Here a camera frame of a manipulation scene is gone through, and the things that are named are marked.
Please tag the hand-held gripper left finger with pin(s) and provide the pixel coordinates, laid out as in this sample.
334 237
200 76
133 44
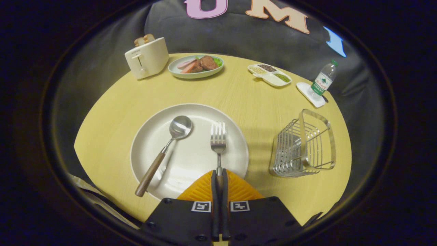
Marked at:
214 191

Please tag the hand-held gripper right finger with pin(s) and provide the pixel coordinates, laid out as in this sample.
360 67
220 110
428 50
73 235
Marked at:
225 191

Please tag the large white plate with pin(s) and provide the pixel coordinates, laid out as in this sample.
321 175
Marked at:
194 160

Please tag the white divided condiment dish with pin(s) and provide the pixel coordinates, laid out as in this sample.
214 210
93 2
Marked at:
271 79

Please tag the pale green plate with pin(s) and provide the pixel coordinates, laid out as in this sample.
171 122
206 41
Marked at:
181 72

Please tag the beige cloth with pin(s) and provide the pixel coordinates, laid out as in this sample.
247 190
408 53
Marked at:
90 191

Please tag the brown meat piece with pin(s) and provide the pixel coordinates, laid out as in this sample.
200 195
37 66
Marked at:
207 63

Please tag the pink ham slices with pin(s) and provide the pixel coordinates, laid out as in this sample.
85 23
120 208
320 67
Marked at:
187 65

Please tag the white square coaster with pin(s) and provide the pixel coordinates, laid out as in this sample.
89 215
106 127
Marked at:
305 89

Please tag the green lettuce leaf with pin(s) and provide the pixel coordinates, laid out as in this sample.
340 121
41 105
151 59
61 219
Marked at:
217 61

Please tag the clear water bottle green label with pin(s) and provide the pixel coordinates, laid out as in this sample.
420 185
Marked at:
321 82

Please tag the cream toaster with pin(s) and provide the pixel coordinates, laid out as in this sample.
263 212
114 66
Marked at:
150 59

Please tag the toast slice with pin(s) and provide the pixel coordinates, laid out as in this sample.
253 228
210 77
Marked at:
139 41
149 37

